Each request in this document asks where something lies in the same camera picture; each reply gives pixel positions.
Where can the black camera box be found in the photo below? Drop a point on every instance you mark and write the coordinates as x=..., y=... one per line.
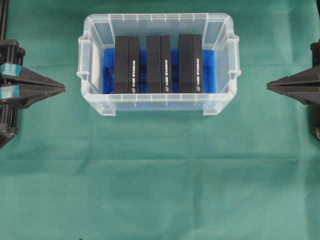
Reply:
x=158, y=64
x=127, y=63
x=190, y=66

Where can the black aluminium frame rail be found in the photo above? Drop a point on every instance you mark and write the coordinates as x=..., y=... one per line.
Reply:
x=4, y=5

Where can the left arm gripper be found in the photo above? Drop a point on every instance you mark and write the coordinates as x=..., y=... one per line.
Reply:
x=29, y=88

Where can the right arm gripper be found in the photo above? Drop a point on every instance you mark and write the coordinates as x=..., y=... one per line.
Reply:
x=309, y=77

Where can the green table cloth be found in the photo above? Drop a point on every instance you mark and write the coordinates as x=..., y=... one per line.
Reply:
x=251, y=172

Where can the blue plastic liner sheet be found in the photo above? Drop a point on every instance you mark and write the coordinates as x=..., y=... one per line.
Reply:
x=107, y=71

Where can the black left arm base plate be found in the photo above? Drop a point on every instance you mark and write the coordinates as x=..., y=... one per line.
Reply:
x=5, y=137

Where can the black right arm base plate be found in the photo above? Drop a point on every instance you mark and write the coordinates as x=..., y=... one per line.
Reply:
x=315, y=120

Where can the clear plastic storage case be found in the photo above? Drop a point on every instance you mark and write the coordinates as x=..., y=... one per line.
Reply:
x=217, y=30

